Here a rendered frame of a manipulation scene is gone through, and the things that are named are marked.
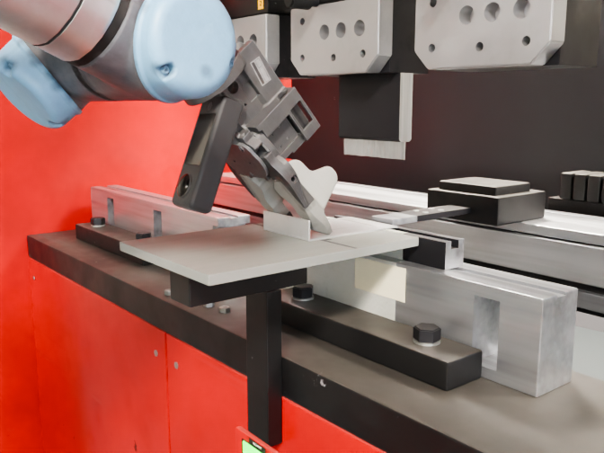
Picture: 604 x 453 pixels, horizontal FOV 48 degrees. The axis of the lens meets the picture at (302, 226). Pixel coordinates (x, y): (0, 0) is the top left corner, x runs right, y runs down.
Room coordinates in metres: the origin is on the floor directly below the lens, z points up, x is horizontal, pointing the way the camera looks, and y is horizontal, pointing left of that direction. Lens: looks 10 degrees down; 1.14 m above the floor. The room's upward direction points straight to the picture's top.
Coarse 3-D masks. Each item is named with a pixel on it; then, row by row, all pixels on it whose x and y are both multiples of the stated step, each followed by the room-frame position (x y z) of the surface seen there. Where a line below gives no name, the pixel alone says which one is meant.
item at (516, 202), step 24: (432, 192) 0.95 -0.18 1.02; (456, 192) 0.92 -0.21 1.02; (480, 192) 0.90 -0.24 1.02; (504, 192) 0.90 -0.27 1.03; (528, 192) 0.92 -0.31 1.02; (384, 216) 0.83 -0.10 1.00; (408, 216) 0.83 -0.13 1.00; (432, 216) 0.85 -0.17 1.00; (456, 216) 0.92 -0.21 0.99; (480, 216) 0.89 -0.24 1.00; (504, 216) 0.88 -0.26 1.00; (528, 216) 0.91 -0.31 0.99
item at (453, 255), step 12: (336, 216) 0.86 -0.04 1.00; (396, 228) 0.78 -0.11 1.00; (408, 228) 0.77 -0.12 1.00; (420, 240) 0.72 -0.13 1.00; (432, 240) 0.71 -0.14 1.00; (444, 240) 0.71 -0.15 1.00; (456, 240) 0.71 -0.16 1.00; (408, 252) 0.74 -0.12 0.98; (420, 252) 0.72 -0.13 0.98; (432, 252) 0.71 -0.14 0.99; (444, 252) 0.70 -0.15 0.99; (456, 252) 0.71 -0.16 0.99; (432, 264) 0.71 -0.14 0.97; (444, 264) 0.70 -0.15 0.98; (456, 264) 0.71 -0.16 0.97
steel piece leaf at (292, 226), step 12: (264, 216) 0.77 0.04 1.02; (276, 216) 0.75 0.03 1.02; (288, 216) 0.73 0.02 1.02; (264, 228) 0.77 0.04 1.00; (276, 228) 0.75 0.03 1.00; (288, 228) 0.73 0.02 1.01; (300, 228) 0.71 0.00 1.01; (336, 228) 0.76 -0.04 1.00; (348, 228) 0.76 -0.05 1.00; (360, 228) 0.76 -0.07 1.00; (372, 228) 0.76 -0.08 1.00; (384, 228) 0.77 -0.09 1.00; (312, 240) 0.70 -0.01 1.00
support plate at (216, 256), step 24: (144, 240) 0.71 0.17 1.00; (168, 240) 0.71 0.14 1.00; (192, 240) 0.71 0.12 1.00; (216, 240) 0.71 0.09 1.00; (240, 240) 0.71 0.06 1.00; (264, 240) 0.71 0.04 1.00; (288, 240) 0.71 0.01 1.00; (336, 240) 0.71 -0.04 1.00; (360, 240) 0.71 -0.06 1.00; (384, 240) 0.71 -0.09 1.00; (408, 240) 0.71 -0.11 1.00; (168, 264) 0.62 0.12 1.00; (192, 264) 0.60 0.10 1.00; (216, 264) 0.60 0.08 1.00; (240, 264) 0.60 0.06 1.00; (264, 264) 0.60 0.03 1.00; (288, 264) 0.61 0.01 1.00; (312, 264) 0.63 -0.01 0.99
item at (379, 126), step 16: (352, 80) 0.82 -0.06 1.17; (368, 80) 0.80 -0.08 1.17; (384, 80) 0.78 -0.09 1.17; (400, 80) 0.76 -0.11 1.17; (352, 96) 0.82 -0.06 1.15; (368, 96) 0.80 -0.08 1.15; (384, 96) 0.78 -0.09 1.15; (400, 96) 0.76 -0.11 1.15; (352, 112) 0.82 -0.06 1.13; (368, 112) 0.80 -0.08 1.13; (384, 112) 0.78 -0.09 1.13; (400, 112) 0.76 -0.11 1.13; (352, 128) 0.82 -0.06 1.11; (368, 128) 0.80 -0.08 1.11; (384, 128) 0.78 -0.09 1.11; (400, 128) 0.76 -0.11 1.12; (352, 144) 0.83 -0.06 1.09; (368, 144) 0.81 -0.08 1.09; (384, 144) 0.79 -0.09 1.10; (400, 144) 0.77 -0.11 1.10
